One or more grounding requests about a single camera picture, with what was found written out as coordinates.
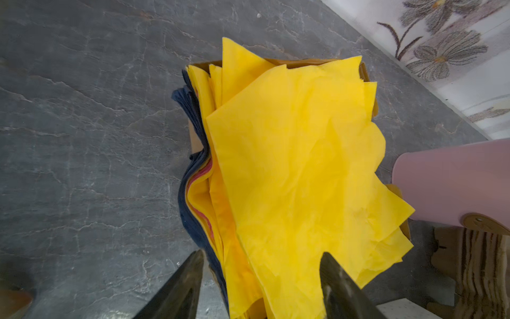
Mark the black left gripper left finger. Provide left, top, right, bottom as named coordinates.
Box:
left=134, top=250, right=205, bottom=319

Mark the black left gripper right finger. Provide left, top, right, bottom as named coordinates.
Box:
left=320, top=252, right=386, bottom=319

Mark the brown pulp carrier stack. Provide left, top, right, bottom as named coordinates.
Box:
left=426, top=227, right=509, bottom=318

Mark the yellow paper napkin stack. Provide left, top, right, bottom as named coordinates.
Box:
left=171, top=37, right=415, bottom=319

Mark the pink cup with straws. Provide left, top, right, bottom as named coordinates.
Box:
left=392, top=139, right=509, bottom=235

